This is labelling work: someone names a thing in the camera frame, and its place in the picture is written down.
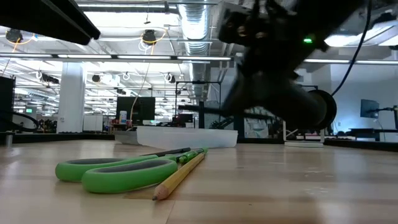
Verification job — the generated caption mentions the black screen panel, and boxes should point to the black screen panel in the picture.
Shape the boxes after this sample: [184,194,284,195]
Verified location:
[0,75,16,134]

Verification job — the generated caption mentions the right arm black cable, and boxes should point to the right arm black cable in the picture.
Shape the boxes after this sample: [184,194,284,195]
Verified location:
[331,0,374,97]

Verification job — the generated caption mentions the black computer monitor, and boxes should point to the black computer monitor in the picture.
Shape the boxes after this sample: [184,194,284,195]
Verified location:
[116,96,156,126]

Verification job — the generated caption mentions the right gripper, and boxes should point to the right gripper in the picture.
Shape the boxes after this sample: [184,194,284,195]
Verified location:
[217,0,368,128]

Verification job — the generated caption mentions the black stand frame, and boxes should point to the black stand frame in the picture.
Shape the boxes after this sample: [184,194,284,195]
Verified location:
[175,80,223,128]

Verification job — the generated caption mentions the silver ceiling air duct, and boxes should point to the silver ceiling air duct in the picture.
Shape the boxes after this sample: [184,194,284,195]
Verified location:
[177,0,213,100]

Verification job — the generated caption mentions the dark wall monitor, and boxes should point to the dark wall monitor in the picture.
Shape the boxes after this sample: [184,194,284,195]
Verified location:
[359,98,381,119]

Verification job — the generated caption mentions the silver tarp cover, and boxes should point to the silver tarp cover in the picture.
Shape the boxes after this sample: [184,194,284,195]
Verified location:
[243,107,277,139]

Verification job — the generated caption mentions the black ceiling camera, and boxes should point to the black ceiling camera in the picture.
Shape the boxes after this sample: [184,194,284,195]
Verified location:
[142,29,157,46]
[5,28,24,44]

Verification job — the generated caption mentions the green-handled scissors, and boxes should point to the green-handled scissors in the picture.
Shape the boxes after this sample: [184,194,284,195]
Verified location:
[55,152,180,194]

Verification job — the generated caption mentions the green mechanical pencil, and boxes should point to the green mechanical pencil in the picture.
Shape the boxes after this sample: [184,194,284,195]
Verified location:
[177,147,209,165]

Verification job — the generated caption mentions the white pillar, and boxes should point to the white pillar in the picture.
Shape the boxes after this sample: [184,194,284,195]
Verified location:
[57,62,87,134]

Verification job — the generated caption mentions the LED light bar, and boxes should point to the LED light bar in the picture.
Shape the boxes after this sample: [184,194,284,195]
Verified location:
[0,52,398,66]

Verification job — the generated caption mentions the black pen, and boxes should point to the black pen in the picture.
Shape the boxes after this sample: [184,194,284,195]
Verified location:
[178,104,276,121]

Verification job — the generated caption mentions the black work table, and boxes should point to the black work table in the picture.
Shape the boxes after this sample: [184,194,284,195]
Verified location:
[325,126,398,141]

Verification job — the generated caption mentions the white cabinet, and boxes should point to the white cabinet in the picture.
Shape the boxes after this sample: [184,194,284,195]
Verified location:
[82,114,104,133]

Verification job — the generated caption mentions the yellow wooden pencil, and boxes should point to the yellow wooden pencil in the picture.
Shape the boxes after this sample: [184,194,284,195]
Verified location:
[151,151,208,202]

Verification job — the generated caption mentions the clear plastic supply box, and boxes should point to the clear plastic supply box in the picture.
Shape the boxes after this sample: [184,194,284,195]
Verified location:
[113,125,239,151]

